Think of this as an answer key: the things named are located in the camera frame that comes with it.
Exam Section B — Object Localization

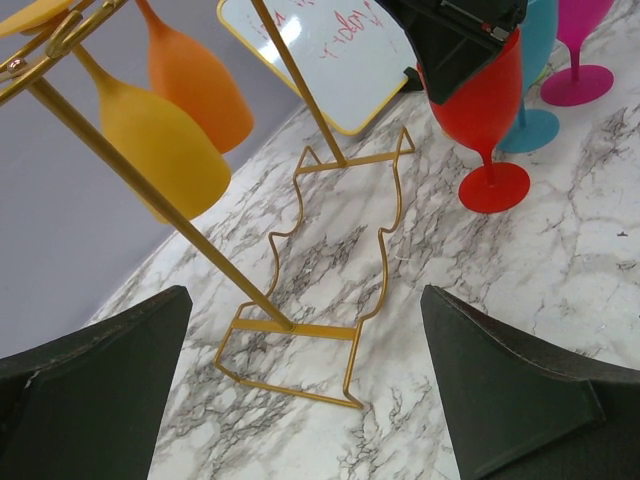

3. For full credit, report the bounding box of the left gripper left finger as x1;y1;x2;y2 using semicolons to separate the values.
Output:
1;285;192;479

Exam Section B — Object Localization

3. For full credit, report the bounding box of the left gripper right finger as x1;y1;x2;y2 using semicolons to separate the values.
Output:
421;285;639;479

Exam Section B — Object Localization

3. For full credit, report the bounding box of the amber wine glass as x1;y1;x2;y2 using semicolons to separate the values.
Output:
0;0;233;225

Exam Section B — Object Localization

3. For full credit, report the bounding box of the magenta wine glass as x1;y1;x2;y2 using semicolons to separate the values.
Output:
540;0;614;107

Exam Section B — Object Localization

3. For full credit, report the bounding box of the red wine glass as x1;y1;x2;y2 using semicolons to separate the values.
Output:
431;30;530;214

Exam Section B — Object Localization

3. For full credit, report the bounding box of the orange wine glass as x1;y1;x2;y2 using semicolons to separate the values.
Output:
137;1;254;153

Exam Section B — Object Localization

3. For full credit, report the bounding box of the teal wine glass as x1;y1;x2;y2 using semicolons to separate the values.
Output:
498;0;559;153

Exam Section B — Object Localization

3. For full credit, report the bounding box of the gold wire glass rack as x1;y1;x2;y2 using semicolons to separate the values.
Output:
0;0;417;410

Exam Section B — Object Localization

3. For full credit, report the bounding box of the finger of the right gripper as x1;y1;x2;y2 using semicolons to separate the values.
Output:
378;0;528;105

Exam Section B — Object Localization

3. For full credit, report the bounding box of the small whiteboard with writing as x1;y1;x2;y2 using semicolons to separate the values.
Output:
215;0;426;137

